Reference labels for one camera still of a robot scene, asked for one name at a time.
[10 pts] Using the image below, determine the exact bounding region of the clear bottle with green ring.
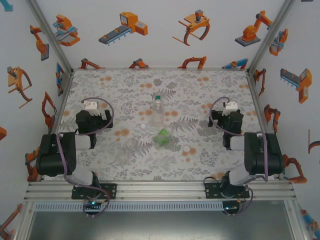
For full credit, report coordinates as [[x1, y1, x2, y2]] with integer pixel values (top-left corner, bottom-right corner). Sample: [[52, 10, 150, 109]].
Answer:
[[149, 94, 165, 127]]

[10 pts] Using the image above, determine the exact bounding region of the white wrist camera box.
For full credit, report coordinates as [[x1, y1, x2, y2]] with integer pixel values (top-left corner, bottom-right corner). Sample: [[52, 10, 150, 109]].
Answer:
[[81, 99, 101, 117], [222, 101, 238, 116]]

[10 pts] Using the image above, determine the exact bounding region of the floral patterned tablecloth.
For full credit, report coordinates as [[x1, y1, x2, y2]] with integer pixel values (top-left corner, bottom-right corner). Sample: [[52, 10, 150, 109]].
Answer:
[[51, 69, 276, 182]]

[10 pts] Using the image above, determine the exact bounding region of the slotted grey cable duct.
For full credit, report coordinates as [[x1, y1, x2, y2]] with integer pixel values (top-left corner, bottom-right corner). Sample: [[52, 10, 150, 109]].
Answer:
[[33, 201, 225, 213]]

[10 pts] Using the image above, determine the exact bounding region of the clear unlabelled plastic bottle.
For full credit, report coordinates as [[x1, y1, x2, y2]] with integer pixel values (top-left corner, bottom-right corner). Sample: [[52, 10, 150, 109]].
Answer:
[[120, 136, 141, 166]]

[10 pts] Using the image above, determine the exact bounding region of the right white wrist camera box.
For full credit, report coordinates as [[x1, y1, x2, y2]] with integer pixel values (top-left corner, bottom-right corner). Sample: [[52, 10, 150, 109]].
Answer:
[[222, 101, 238, 116]]

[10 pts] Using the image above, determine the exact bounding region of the aluminium table side rail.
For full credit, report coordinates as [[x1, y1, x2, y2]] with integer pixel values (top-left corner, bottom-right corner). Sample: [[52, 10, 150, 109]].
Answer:
[[26, 69, 75, 182], [246, 69, 286, 181]]

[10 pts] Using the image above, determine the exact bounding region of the thin aluminium table rail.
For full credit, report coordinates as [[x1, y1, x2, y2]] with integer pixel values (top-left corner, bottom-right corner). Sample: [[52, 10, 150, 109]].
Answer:
[[71, 66, 249, 72]]

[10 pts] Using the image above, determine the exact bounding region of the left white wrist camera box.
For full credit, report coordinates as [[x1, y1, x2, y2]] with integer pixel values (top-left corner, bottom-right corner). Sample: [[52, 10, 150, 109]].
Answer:
[[81, 99, 101, 117]]

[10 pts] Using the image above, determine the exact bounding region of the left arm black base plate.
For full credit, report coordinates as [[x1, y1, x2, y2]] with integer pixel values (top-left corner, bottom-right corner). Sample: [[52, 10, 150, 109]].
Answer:
[[71, 183, 118, 201]]

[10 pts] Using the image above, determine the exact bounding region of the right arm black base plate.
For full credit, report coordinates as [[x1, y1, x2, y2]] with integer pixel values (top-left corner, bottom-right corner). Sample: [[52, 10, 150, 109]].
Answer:
[[204, 181, 251, 200]]

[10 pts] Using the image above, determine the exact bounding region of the aluminium frame rail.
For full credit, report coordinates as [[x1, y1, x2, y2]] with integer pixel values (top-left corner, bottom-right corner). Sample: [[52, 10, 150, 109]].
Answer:
[[23, 180, 298, 202]]

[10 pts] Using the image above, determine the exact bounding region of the aluminium frame post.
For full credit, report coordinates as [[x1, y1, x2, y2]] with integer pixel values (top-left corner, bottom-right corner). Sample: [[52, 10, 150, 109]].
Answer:
[[24, 0, 75, 76], [246, 0, 298, 76]]

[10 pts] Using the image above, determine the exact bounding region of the green-labelled clear bottle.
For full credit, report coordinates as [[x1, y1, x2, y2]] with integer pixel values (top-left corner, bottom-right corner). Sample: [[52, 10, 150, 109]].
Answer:
[[152, 126, 175, 150]]

